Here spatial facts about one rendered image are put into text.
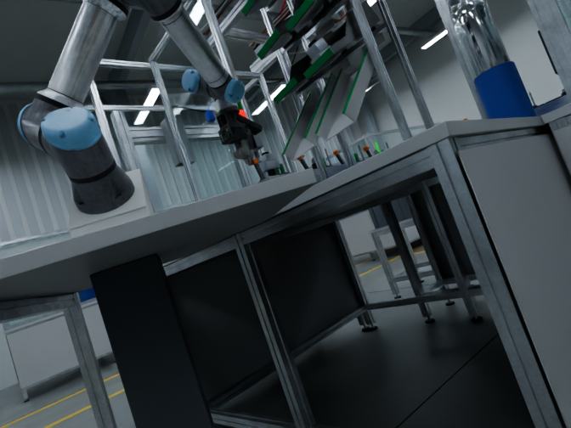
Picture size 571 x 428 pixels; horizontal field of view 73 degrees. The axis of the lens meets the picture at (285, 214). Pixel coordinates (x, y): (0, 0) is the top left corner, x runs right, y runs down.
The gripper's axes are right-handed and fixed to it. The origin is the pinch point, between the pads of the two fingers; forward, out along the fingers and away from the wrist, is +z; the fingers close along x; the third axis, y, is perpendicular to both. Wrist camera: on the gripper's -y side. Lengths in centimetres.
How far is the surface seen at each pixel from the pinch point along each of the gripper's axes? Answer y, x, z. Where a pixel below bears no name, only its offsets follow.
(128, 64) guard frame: -11, -81, -90
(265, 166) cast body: -4.8, 1.3, 2.9
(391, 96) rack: -11, 53, 3
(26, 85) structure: -104, -617, -391
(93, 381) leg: 57, -47, 54
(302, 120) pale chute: -8.1, 22.2, -5.2
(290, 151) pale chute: 1.0, 20.5, 4.8
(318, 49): 0.7, 43.4, -16.4
